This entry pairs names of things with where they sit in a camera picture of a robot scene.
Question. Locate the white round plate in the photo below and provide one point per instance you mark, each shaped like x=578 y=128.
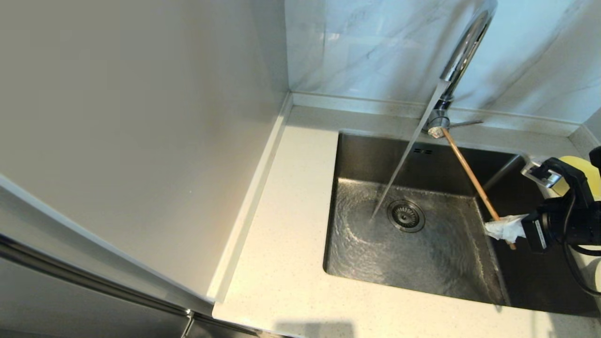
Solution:
x=594 y=267

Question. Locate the brown wooden chopstick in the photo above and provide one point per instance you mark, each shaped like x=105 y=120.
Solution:
x=469 y=173

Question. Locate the chrome gooseneck faucet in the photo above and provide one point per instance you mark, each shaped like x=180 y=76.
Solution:
x=467 y=47

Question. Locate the tall grey cabinet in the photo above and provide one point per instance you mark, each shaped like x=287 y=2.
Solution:
x=70 y=310

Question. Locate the thin chrome faucet lever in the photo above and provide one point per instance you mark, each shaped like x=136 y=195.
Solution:
x=469 y=123

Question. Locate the black wrist camera with label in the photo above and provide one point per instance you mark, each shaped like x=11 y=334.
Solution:
x=535 y=232

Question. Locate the yellow plastic bowl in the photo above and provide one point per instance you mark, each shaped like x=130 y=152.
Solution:
x=595 y=185

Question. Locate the stainless steel sink basin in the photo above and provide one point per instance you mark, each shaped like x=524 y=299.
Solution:
x=422 y=267

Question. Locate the dark metal cabinet trim bar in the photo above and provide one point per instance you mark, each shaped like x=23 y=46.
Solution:
x=94 y=277

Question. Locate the round metal drain strainer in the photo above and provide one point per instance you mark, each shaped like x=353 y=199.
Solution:
x=406 y=216

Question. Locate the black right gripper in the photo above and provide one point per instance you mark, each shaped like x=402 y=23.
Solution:
x=577 y=225

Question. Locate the running water stream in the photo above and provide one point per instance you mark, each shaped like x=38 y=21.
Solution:
x=401 y=164

